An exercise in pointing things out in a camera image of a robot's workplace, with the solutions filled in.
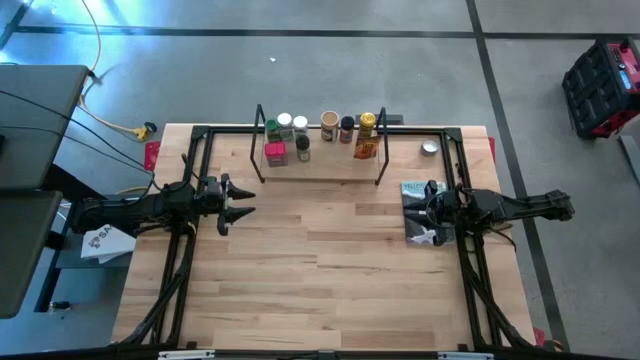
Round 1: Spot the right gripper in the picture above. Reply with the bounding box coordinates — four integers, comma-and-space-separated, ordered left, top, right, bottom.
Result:
403, 179, 472, 248

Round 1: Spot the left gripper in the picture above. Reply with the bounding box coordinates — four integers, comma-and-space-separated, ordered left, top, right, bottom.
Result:
201, 172, 257, 238

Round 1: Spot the red smoked paprika tin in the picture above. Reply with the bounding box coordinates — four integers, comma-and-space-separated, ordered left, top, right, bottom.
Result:
264, 140, 290, 168

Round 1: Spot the orange seasoning packet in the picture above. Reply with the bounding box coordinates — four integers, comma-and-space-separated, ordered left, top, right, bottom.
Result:
352, 134, 382, 161

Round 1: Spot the green spice jar black lid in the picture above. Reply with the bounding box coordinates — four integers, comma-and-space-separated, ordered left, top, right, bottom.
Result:
294, 134, 312, 163

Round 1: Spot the white lid glass spice jar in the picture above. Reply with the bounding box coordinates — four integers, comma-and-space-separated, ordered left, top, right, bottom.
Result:
276, 111, 296, 142

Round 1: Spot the yellow lid spice jar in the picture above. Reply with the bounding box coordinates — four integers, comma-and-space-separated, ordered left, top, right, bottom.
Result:
357, 111, 378, 141

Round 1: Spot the orange spice jar black lid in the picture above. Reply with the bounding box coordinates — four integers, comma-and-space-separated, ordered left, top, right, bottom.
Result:
339, 115, 356, 145

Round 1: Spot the tall grey-lid spice jar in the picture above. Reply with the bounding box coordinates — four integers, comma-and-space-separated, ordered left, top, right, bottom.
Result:
319, 109, 342, 143

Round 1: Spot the yellow power plug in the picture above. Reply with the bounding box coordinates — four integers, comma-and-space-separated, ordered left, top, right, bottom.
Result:
133, 121, 158, 143

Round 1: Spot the white paper sheet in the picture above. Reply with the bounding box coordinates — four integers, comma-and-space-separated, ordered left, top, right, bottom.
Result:
79, 224, 138, 265

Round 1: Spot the grey side table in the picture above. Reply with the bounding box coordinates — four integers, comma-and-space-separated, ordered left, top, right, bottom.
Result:
0, 63, 91, 192
0, 189, 65, 320

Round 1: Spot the black and red tool case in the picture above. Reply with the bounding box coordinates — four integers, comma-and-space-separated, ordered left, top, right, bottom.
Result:
561, 35, 640, 141

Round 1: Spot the black metal rig frame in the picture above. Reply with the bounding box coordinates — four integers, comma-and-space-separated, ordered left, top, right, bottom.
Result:
112, 123, 566, 360

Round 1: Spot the wooden shelf black wire frame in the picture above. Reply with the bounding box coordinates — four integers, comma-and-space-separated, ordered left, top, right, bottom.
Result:
251, 103, 391, 188

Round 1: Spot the silver metal bracket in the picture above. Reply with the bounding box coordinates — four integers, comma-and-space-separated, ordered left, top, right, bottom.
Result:
157, 349, 217, 360
436, 351, 495, 360

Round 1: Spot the yellow power cable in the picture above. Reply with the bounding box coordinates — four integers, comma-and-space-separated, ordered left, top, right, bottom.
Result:
77, 0, 151, 137

